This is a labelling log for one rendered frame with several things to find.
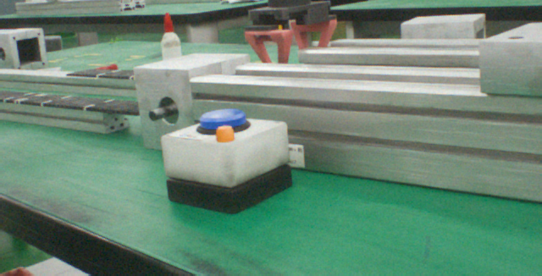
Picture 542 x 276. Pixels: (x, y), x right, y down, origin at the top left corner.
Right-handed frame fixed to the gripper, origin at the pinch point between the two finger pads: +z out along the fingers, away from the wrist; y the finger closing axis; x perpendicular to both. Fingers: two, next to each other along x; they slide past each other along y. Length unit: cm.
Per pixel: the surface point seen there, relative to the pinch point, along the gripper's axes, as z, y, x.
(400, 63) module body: -2.6, -5.0, -19.0
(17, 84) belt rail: 4, -2, 68
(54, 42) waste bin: 32, 242, 425
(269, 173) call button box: 2.5, -31.0, -20.4
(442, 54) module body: -3.6, -5.0, -24.1
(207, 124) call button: -2.4, -34.0, -16.7
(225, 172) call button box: 0.9, -36.0, -20.1
